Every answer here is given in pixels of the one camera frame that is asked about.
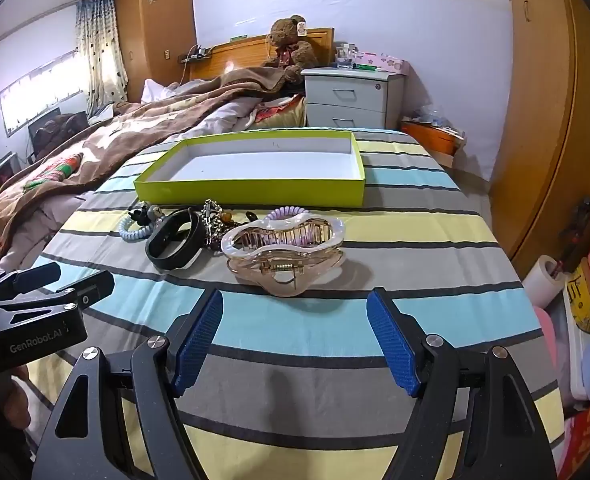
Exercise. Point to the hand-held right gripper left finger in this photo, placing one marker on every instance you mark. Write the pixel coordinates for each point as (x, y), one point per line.
(197, 342)

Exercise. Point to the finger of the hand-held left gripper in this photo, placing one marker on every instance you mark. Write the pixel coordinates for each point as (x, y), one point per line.
(87, 290)
(30, 277)

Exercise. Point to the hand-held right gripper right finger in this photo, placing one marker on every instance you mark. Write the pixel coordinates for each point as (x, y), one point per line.
(392, 342)

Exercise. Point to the black wristband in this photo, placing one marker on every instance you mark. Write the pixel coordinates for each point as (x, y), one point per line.
(167, 255)

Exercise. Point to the translucent pink hair claw clip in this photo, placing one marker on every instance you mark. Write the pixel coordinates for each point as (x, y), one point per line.
(275, 265)

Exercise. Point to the gold rhinestone hair clip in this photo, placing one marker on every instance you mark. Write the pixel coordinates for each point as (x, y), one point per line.
(214, 220)

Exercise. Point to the green shallow cardboard tray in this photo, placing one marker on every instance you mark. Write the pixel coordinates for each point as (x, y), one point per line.
(255, 187)

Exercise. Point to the person's left hand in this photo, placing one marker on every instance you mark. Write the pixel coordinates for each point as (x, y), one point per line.
(15, 397)

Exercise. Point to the striped bed sheet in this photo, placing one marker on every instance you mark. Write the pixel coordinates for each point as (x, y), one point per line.
(295, 320)

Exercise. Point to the paper towel roll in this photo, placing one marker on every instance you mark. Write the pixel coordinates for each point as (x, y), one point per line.
(542, 280)

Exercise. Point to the brown printed blanket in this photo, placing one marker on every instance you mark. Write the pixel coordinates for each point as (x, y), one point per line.
(140, 125)

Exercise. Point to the window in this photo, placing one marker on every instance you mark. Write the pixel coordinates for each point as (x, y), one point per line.
(40, 92)

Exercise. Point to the yellow book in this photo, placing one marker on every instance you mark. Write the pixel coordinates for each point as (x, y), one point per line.
(587, 305)

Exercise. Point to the orange storage box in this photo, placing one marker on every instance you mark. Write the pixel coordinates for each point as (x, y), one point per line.
(435, 142)

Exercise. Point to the patterned curtain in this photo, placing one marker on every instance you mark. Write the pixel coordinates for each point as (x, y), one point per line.
(100, 55)

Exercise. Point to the yellow mattress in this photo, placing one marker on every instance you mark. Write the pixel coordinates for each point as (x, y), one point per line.
(285, 112)

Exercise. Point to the grey drawer nightstand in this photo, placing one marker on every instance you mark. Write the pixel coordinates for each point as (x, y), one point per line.
(350, 100)

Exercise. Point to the tall wooden wardrobe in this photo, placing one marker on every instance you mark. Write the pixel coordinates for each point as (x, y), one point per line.
(155, 35)

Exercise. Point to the wooden headboard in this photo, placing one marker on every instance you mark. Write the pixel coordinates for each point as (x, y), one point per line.
(235, 57)

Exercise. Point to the large wooden wardrobe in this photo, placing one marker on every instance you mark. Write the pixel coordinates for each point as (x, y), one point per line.
(540, 110)

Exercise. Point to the pink floral tissue box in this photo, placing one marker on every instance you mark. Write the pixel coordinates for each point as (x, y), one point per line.
(385, 62)

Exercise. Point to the clear glass bottles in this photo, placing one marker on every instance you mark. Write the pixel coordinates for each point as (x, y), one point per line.
(346, 55)

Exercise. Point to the brown teddy bear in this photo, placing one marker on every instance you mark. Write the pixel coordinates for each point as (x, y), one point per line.
(290, 45)

